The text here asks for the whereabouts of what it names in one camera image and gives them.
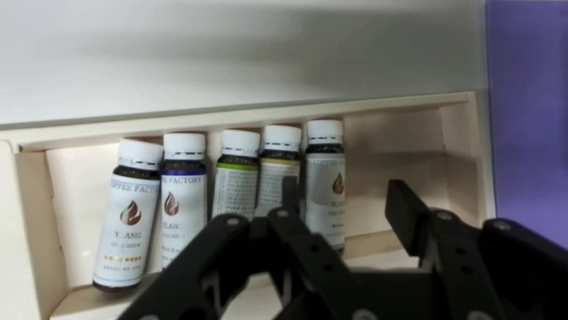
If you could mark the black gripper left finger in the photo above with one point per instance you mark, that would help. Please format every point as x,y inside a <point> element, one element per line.
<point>237,272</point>

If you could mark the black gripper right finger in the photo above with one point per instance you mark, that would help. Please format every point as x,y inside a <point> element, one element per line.
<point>509,272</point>

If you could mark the white bottle gold band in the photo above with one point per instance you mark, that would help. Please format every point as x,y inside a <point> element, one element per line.
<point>273,178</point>

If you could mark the white bottle brown logo black band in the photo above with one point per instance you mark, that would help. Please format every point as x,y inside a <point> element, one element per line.
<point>324,201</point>

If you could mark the pale wooden tray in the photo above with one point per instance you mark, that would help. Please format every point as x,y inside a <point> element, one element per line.
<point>402,148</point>

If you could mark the white bottle blue band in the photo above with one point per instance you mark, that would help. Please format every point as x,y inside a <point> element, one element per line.
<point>184,201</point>

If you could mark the white bottle green band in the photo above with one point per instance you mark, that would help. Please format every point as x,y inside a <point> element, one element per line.
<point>237,184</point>

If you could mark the purple mat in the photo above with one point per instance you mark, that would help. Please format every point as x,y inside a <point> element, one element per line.
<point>526,118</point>

